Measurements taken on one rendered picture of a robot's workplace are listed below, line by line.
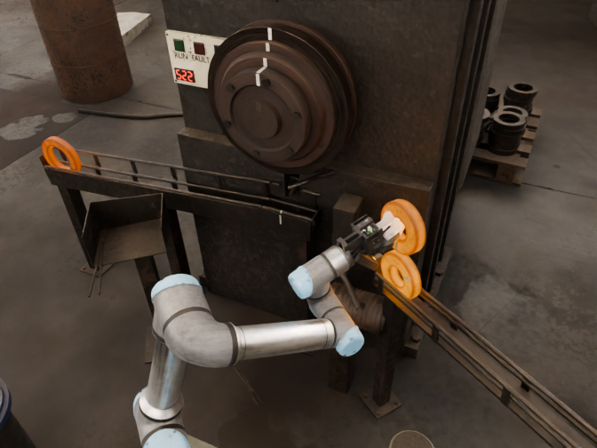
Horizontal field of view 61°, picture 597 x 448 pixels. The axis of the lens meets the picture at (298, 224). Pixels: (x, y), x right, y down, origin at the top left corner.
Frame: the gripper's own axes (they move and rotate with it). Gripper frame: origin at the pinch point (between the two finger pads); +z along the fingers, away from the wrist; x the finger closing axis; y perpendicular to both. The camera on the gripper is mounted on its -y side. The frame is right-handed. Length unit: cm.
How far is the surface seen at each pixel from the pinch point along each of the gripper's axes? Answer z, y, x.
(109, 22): -15, -35, 334
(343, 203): -2.9, -12.2, 28.9
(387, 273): -5.7, -22.8, 3.8
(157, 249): -62, -17, 62
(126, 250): -72, -15, 69
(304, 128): -8.3, 21.9, 29.6
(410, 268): -2.3, -15.1, -4.1
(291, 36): 0, 42, 40
